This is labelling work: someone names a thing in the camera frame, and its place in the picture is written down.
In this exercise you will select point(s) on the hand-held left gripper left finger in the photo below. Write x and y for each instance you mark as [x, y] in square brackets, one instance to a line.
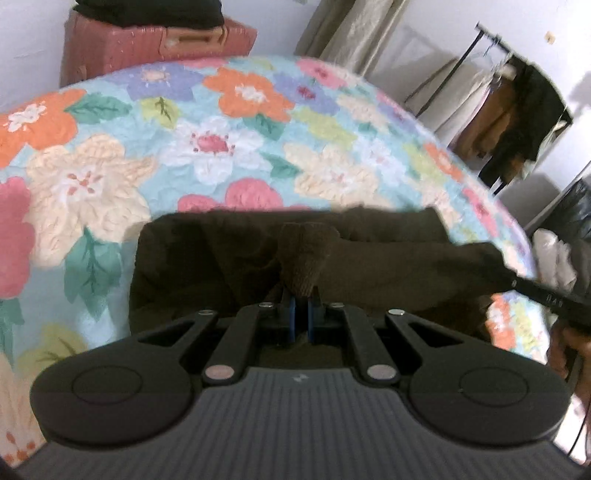
[289, 321]

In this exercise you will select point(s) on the white crumpled cloth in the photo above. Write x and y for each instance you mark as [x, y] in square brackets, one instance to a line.
[556, 258]

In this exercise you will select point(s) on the white hanging garment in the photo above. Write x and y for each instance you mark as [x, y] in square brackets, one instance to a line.
[466, 101]

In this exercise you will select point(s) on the black folded clothes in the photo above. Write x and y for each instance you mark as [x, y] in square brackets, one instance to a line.
[152, 11]

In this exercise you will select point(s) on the floral quilt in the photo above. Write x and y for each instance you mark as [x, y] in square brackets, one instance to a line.
[115, 152]

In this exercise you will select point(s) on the pink suitcase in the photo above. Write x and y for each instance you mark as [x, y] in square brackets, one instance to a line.
[138, 50]

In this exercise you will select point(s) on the dark brown sweater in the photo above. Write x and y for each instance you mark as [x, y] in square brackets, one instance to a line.
[207, 258]

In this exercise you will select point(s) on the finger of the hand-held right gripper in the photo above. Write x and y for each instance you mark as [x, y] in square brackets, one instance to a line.
[501, 270]

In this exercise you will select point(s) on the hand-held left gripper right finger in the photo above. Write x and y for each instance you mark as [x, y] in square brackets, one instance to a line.
[314, 321]

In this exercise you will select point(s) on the brown hanging garment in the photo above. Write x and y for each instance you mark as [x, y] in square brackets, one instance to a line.
[496, 115]

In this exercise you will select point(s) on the beige curtain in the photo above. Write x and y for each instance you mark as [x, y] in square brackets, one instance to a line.
[351, 32]

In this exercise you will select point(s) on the person's right hand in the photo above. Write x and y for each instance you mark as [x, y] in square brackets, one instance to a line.
[565, 348]

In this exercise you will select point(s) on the black bag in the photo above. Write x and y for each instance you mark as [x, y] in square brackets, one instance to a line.
[579, 221]

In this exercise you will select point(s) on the small wall hook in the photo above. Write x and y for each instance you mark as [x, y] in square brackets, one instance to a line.
[549, 38]

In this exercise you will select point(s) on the black hanging garment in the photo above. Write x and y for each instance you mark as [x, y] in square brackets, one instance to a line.
[531, 120]

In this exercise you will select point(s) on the black clothes rack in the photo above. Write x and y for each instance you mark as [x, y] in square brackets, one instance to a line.
[480, 37]

